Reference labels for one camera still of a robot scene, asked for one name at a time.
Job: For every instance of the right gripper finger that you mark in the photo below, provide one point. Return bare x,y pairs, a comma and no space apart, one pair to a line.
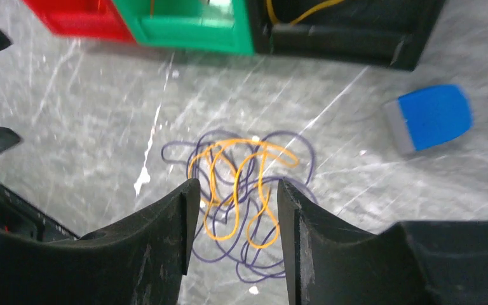
139,259
329,261

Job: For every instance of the black plastic bin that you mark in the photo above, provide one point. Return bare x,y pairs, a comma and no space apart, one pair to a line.
386,33

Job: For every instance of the red plastic bin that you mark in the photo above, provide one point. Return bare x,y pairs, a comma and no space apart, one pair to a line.
93,19

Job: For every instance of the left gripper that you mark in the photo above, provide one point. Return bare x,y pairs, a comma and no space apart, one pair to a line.
18,216

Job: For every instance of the blue eraser block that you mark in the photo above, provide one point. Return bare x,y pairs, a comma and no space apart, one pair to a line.
428,117

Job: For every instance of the green plastic bin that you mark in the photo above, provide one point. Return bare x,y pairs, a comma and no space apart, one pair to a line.
221,26

